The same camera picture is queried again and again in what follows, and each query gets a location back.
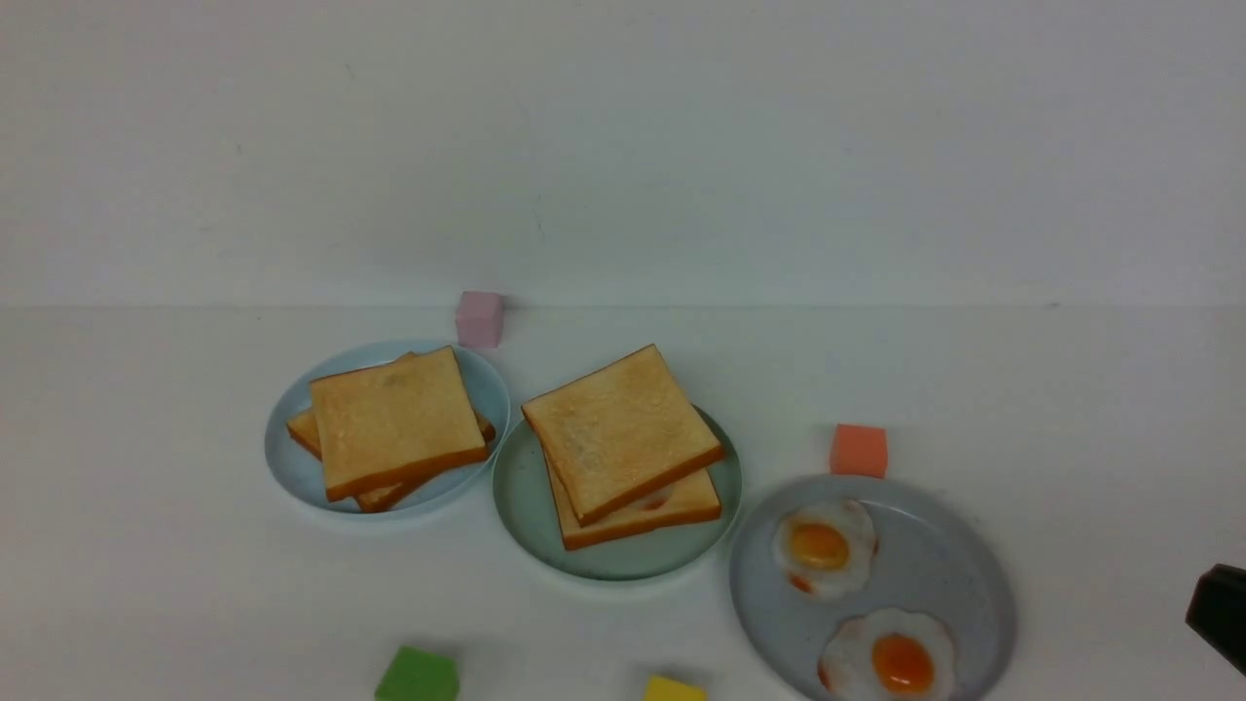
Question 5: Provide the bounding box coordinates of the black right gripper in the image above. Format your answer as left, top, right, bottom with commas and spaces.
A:
1185, 564, 1246, 676

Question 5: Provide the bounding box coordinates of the fried egg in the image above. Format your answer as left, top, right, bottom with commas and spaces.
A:
635, 486, 674, 510
770, 498, 878, 601
816, 608, 957, 700

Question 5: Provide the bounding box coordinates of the grey egg plate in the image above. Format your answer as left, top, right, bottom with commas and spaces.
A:
728, 474, 1015, 700

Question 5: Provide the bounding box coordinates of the orange foam cube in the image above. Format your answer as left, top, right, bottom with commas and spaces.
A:
829, 425, 888, 481

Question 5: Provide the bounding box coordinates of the yellow foam cube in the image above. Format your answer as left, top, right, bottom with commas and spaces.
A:
642, 676, 709, 701

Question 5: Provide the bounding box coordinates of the mint green center plate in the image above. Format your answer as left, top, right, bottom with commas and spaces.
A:
493, 413, 745, 586

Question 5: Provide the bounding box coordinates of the pink foam cube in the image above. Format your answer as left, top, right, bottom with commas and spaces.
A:
455, 291, 503, 350

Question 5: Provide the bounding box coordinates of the green foam cube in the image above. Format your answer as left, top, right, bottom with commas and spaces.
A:
374, 646, 459, 701

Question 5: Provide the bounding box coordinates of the light blue bread plate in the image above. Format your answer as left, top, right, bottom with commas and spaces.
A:
264, 337, 517, 527

